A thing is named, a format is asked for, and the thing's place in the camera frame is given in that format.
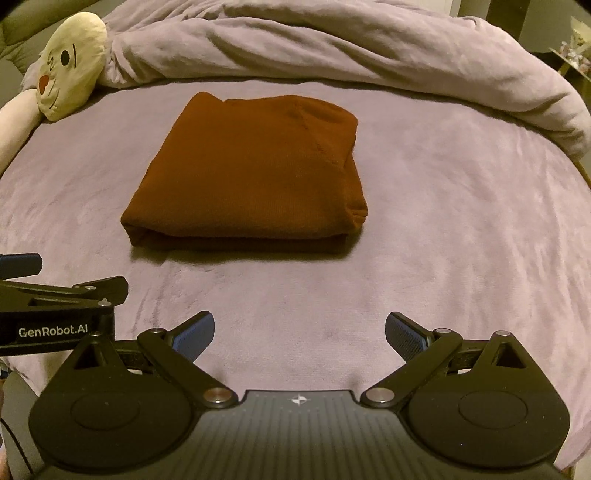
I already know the lavender duvet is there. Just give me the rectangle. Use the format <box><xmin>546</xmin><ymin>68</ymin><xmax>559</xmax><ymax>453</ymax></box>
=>
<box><xmin>99</xmin><ymin>0</ymin><xmax>591</xmax><ymax>163</ymax></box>

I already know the cream plush toy with face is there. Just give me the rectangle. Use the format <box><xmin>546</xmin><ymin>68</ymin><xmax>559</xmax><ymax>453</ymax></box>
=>
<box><xmin>0</xmin><ymin>11</ymin><xmax>110</xmax><ymax>174</ymax></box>

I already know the lavender bed sheet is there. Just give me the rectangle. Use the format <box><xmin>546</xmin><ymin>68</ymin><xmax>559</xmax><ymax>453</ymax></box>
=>
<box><xmin>0</xmin><ymin>78</ymin><xmax>591</xmax><ymax>480</ymax></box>

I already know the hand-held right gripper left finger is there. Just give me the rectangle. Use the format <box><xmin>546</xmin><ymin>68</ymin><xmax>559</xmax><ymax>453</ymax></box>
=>
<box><xmin>69</xmin><ymin>310</ymin><xmax>239</xmax><ymax>409</ymax></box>

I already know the brown knit sweater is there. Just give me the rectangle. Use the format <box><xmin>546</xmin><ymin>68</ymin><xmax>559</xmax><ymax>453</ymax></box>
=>
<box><xmin>121</xmin><ymin>91</ymin><xmax>369</xmax><ymax>254</ymax></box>

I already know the wall shelf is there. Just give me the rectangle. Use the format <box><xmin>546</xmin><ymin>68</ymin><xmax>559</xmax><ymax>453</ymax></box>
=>
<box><xmin>549</xmin><ymin>46</ymin><xmax>591</xmax><ymax>89</ymax></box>

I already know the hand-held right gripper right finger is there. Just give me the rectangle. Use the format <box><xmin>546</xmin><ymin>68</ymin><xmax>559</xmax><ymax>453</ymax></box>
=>
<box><xmin>360</xmin><ymin>311</ymin><xmax>527</xmax><ymax>409</ymax></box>

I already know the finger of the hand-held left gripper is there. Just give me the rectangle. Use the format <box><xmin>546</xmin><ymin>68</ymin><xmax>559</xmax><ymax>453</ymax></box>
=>
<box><xmin>0</xmin><ymin>252</ymin><xmax>44</xmax><ymax>279</ymax></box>
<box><xmin>0</xmin><ymin>276</ymin><xmax>129</xmax><ymax>312</ymax></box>

